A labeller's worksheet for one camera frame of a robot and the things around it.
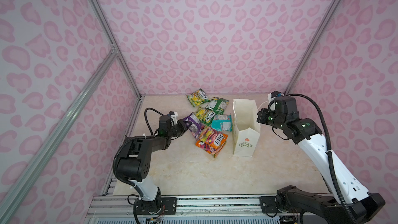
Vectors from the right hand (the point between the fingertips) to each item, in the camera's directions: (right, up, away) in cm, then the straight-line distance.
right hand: (257, 111), depth 73 cm
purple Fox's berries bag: (-30, -10, +20) cm, 37 cm away
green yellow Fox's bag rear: (-24, -4, +31) cm, 39 cm away
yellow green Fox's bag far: (-30, +9, +42) cm, 53 cm away
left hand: (-32, -6, +18) cm, 37 cm away
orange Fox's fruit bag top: (-23, -14, +19) cm, 33 cm away
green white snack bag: (-16, +3, +37) cm, 40 cm away
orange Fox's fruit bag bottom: (-20, -20, +15) cm, 32 cm away
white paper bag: (-2, -9, +13) cm, 16 cm away
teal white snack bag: (-14, -8, +28) cm, 32 cm away
